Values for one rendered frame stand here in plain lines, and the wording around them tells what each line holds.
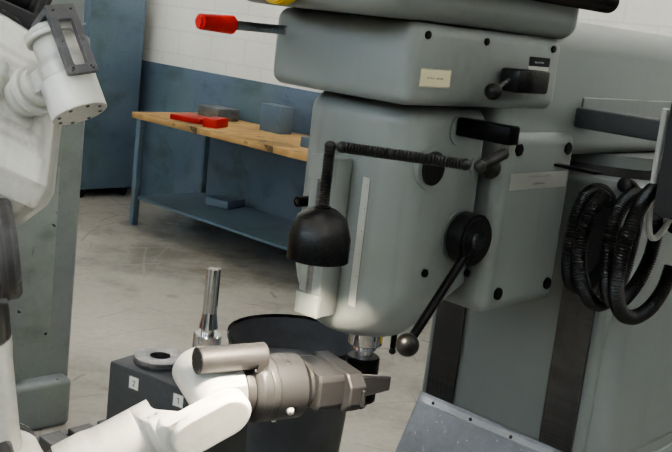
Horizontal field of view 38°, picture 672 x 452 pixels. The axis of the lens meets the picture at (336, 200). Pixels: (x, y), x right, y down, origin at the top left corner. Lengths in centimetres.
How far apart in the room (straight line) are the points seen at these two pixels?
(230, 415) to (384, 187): 34
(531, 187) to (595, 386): 39
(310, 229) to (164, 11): 772
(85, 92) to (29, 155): 12
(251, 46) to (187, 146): 114
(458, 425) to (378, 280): 57
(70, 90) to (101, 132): 748
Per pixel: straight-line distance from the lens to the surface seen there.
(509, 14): 129
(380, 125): 123
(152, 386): 169
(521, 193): 139
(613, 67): 158
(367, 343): 137
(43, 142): 125
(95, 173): 868
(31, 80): 122
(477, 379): 175
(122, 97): 872
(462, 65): 123
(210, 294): 163
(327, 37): 124
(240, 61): 796
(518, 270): 143
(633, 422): 175
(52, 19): 118
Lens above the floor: 172
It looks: 10 degrees down
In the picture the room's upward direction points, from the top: 7 degrees clockwise
